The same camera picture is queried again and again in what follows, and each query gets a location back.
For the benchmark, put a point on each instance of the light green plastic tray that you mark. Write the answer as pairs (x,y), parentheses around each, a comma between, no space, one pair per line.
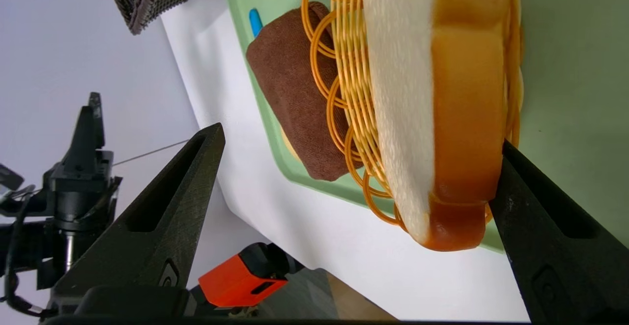
(575,94)

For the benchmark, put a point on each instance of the slice of white bread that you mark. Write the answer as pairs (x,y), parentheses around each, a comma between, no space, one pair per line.
(467,94)

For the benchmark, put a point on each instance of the small yellow oval wicker basket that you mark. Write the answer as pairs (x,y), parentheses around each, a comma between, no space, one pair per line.
(351,84)

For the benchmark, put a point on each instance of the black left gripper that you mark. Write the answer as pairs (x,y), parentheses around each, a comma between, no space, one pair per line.
(81,192)

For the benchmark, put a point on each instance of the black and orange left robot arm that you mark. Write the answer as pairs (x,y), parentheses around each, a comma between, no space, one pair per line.
(236,280)

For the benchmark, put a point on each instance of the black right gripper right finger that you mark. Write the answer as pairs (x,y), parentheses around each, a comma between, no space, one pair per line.
(555,246)

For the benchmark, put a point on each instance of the brown towel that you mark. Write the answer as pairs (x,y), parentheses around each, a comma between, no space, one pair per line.
(295,89)

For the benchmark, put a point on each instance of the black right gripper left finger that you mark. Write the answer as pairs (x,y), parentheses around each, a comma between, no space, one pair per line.
(162,226)

